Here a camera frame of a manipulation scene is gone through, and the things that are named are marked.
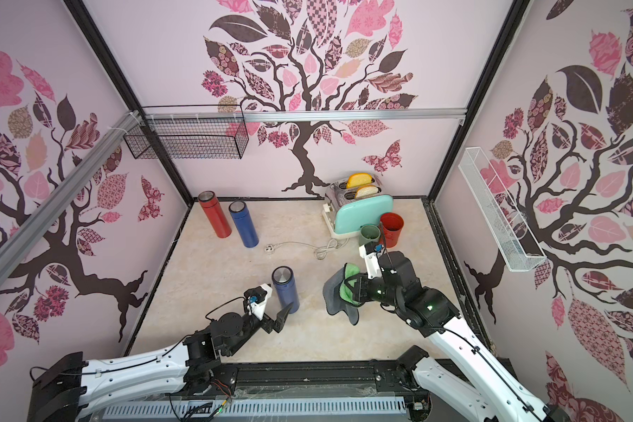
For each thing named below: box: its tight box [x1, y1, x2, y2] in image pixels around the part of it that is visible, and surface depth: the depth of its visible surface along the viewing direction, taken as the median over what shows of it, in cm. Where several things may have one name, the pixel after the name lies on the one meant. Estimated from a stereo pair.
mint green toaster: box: [321, 175, 395, 240], surface depth 100 cm
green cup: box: [358, 223, 381, 248], surface depth 102 cm
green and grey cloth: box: [322, 262, 363, 326], surface depth 70 cm
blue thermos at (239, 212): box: [228, 200, 260, 248], surface depth 98 cm
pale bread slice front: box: [355, 184, 379, 199], surface depth 100 cm
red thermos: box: [197, 189, 233, 239], surface depth 100 cm
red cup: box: [378, 211, 405, 248], surface depth 101 cm
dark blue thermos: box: [271, 265, 300, 314], surface depth 74 cm
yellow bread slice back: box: [346, 172, 374, 190], surface depth 102 cm
